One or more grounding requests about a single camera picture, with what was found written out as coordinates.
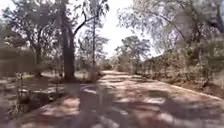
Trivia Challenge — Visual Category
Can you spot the pale stone paved path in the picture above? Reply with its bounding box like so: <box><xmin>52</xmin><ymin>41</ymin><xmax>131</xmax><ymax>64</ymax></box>
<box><xmin>6</xmin><ymin>70</ymin><xmax>224</xmax><ymax>128</ymax></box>

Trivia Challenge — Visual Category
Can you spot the thick dark tree trunk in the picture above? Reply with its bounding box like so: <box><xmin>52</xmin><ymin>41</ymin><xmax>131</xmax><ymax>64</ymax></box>
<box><xmin>59</xmin><ymin>0</ymin><xmax>101</xmax><ymax>83</ymax></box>

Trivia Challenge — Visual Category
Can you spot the wood of trees and bushes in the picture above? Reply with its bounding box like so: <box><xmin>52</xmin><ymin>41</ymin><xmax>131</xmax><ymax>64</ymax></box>
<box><xmin>113</xmin><ymin>0</ymin><xmax>224</xmax><ymax>89</ymax></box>

